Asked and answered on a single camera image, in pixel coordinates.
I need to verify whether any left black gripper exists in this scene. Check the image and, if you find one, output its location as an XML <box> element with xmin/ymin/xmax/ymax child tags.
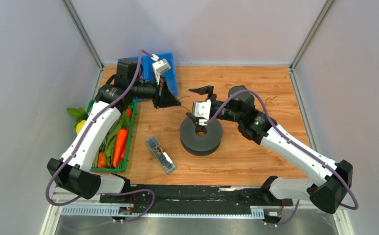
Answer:
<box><xmin>130</xmin><ymin>75</ymin><xmax>181</xmax><ymax>109</ymax></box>

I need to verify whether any black thin cable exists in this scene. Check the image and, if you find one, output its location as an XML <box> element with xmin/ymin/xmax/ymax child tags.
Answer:
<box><xmin>176</xmin><ymin>95</ymin><xmax>278</xmax><ymax>114</ymax></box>

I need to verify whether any dark grey cable spool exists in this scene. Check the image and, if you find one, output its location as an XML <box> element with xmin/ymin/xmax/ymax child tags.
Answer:
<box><xmin>179</xmin><ymin>117</ymin><xmax>223</xmax><ymax>156</ymax></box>

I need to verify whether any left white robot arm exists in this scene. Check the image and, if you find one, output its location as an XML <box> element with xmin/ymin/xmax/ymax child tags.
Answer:
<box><xmin>47</xmin><ymin>54</ymin><xmax>181</xmax><ymax>203</ymax></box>

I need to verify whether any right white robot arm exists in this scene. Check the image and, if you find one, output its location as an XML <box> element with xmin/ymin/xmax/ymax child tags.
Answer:
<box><xmin>187</xmin><ymin>86</ymin><xmax>359</xmax><ymax>214</ymax></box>

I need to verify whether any blue divided plastic bin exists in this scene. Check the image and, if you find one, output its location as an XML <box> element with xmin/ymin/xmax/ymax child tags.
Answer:
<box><xmin>118</xmin><ymin>51</ymin><xmax>179</xmax><ymax>101</ymax></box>

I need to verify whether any orange toy carrot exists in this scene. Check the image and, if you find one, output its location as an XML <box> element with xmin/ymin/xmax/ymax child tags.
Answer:
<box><xmin>112</xmin><ymin>127</ymin><xmax>129</xmax><ymax>168</ymax></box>

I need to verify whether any grey circuit board strip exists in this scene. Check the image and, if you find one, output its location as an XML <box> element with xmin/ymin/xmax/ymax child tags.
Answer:
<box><xmin>146</xmin><ymin>136</ymin><xmax>176</xmax><ymax>174</ymax></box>

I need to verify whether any green vegetable crate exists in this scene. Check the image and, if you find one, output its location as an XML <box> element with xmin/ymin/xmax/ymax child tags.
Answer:
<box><xmin>91</xmin><ymin>101</ymin><xmax>137</xmax><ymax>173</ymax></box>

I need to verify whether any green toy leafy vegetable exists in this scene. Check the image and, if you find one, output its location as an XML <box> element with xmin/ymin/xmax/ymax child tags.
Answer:
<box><xmin>67</xmin><ymin>107</ymin><xmax>89</xmax><ymax>128</ymax></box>

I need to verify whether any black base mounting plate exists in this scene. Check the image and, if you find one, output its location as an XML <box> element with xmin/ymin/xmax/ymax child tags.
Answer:
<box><xmin>100</xmin><ymin>184</ymin><xmax>293</xmax><ymax>215</ymax></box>

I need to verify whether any small orange toy pumpkin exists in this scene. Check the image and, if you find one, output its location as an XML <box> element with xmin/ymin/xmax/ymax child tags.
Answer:
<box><xmin>97</xmin><ymin>151</ymin><xmax>109</xmax><ymax>168</ymax></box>

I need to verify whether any toy napa cabbage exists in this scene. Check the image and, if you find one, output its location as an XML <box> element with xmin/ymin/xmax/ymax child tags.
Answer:
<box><xmin>74</xmin><ymin>120</ymin><xmax>86</xmax><ymax>135</ymax></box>

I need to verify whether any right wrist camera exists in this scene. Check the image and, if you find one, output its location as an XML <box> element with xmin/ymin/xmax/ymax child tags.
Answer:
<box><xmin>192</xmin><ymin>99</ymin><xmax>212</xmax><ymax>126</ymax></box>

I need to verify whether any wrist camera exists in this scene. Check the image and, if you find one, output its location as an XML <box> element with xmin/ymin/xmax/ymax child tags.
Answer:
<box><xmin>152</xmin><ymin>57</ymin><xmax>171</xmax><ymax>85</ymax></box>
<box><xmin>192</xmin><ymin>99</ymin><xmax>212</xmax><ymax>126</ymax></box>

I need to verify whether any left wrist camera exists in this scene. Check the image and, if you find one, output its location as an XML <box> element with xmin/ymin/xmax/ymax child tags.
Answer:
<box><xmin>152</xmin><ymin>57</ymin><xmax>171</xmax><ymax>85</ymax></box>

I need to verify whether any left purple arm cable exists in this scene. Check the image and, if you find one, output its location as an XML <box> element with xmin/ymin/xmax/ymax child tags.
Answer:
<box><xmin>45</xmin><ymin>48</ymin><xmax>159</xmax><ymax>207</ymax></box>

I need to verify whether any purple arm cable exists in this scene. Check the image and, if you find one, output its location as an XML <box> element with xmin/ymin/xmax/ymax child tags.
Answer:
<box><xmin>45</xmin><ymin>48</ymin><xmax>159</xmax><ymax>207</ymax></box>
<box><xmin>207</xmin><ymin>89</ymin><xmax>359</xmax><ymax>211</ymax></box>

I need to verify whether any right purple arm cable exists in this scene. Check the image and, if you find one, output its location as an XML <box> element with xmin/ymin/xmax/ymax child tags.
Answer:
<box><xmin>207</xmin><ymin>89</ymin><xmax>359</xmax><ymax>211</ymax></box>

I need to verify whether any aluminium frame rail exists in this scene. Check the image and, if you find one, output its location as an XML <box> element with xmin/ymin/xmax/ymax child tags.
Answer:
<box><xmin>41</xmin><ymin>185</ymin><xmax>354</xmax><ymax>235</ymax></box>

